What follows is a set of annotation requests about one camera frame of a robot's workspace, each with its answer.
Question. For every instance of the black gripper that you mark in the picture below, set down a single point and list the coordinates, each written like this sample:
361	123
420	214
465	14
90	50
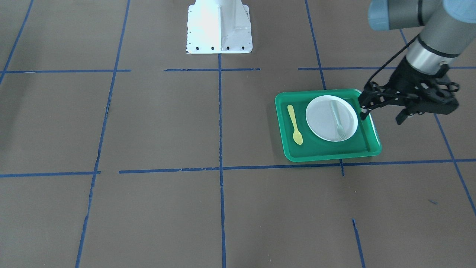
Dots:
402	79

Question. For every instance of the yellow plastic spoon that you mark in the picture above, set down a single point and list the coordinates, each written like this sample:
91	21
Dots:
296	135

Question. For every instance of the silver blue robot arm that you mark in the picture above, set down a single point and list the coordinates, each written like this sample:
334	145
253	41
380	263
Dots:
448	27

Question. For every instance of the pale green plastic fork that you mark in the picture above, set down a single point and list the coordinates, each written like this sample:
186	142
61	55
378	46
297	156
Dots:
339	126

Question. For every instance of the white round plate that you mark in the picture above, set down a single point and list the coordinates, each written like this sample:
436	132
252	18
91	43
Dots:
320	119

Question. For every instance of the green plastic tray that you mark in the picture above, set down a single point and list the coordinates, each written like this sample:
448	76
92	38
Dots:
365	142

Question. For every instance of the white pedestal base plate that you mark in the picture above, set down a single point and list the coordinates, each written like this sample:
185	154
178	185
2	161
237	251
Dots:
218	26

